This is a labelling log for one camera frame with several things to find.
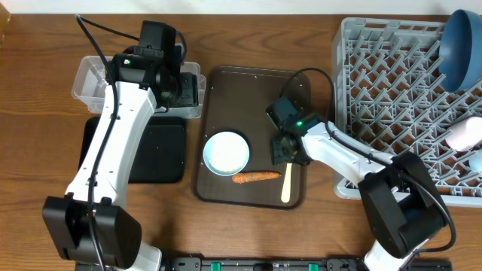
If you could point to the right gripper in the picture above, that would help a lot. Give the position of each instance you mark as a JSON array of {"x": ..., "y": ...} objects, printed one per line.
[{"x": 277, "y": 153}]

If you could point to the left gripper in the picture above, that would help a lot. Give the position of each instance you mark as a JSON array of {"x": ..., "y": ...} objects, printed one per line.
[{"x": 189, "y": 97}]

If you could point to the pale yellow plastic spoon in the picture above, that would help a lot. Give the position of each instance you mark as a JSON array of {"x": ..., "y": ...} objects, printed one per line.
[{"x": 286, "y": 187}]

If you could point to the orange carrot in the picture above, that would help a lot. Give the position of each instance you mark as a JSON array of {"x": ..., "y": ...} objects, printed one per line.
[{"x": 246, "y": 177}]

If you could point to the small light blue rice bowl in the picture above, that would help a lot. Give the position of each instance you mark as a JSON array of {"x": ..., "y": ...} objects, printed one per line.
[{"x": 226, "y": 153}]

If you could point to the pink cup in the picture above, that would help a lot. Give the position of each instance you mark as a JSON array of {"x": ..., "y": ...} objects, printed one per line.
[{"x": 465, "y": 134}]

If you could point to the light blue cup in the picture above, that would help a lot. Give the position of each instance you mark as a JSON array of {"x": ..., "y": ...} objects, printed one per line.
[{"x": 475, "y": 161}]

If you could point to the large dark blue bowl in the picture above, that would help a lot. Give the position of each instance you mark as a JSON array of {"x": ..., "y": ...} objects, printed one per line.
[{"x": 460, "y": 49}]

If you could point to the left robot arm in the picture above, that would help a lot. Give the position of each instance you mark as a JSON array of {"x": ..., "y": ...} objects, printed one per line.
[{"x": 90, "y": 223}]

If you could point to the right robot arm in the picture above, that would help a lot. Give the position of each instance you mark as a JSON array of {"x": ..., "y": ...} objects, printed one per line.
[{"x": 403, "y": 207}]

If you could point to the grey dishwasher rack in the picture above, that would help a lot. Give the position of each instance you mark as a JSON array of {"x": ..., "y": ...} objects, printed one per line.
[{"x": 390, "y": 96}]

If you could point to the brown serving tray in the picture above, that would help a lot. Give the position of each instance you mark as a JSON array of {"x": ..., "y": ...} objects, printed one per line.
[{"x": 236, "y": 101}]

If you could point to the black plastic tray bin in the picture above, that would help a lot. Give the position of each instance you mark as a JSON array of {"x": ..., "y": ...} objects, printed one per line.
[{"x": 160, "y": 158}]

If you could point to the clear plastic bin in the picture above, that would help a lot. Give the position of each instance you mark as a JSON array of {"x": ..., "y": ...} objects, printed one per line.
[{"x": 90, "y": 83}]

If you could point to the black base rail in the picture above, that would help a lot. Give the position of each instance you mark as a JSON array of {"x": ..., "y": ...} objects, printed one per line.
[{"x": 196, "y": 264}]

